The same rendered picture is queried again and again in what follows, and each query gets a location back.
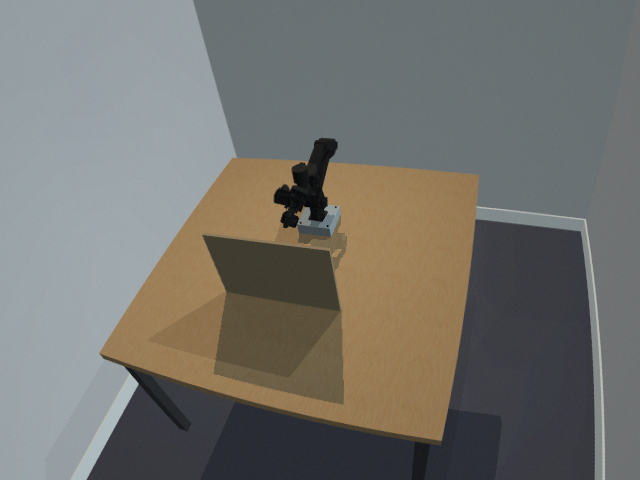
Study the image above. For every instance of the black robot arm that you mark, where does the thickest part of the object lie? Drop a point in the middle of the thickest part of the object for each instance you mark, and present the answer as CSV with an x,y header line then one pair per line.
x,y
311,177

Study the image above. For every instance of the tan flat board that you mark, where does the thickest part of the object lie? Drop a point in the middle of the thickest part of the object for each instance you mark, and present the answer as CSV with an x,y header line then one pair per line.
x,y
286,272

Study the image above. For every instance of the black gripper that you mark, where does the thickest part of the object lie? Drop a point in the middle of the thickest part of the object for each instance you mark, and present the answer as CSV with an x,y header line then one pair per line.
x,y
295,204

